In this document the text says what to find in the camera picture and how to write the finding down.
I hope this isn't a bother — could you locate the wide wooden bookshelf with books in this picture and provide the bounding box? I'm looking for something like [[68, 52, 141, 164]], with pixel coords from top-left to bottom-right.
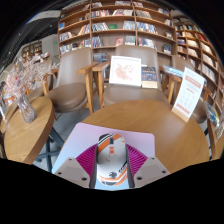
[[57, 0, 178, 68]]

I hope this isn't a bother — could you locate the stack of colourful books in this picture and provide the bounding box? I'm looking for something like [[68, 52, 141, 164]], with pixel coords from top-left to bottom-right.
[[203, 99, 221, 128]]

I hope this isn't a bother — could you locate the angled wooden bookshelf with books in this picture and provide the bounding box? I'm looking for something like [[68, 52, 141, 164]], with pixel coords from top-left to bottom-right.
[[173, 14, 224, 101]]

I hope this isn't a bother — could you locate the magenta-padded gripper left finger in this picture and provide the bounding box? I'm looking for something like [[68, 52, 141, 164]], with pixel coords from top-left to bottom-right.
[[53, 144, 99, 189]]

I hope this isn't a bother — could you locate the glass vase with dried flowers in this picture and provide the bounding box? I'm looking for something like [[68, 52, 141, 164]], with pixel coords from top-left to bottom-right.
[[4, 53, 56, 124]]

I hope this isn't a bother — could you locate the white framed floral picture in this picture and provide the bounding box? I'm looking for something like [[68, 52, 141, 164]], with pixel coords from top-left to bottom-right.
[[108, 55, 143, 88]]

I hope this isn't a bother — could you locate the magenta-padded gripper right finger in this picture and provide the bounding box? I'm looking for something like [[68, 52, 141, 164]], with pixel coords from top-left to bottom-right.
[[124, 143, 172, 188]]

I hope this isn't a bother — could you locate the white sign in wooden base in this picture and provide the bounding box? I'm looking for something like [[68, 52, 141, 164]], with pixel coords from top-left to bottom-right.
[[171, 66, 206, 123]]

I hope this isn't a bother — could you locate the round wooden side table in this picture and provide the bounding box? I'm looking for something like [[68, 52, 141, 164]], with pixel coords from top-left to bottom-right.
[[2, 96, 57, 165]]

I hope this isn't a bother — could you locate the pastel pink-blue mouse pad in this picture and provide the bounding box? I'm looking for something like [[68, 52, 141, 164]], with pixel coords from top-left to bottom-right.
[[51, 122, 157, 192]]

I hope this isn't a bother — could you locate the white orange patterned computer mouse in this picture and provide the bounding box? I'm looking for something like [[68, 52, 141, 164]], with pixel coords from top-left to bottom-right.
[[95, 133, 129, 187]]

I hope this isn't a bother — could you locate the dark cover book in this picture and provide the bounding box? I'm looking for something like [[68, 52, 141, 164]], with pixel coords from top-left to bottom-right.
[[140, 65, 159, 90]]

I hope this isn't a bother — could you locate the distant wooden bookshelf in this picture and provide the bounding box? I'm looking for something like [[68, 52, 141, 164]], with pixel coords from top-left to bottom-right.
[[20, 39, 44, 61]]

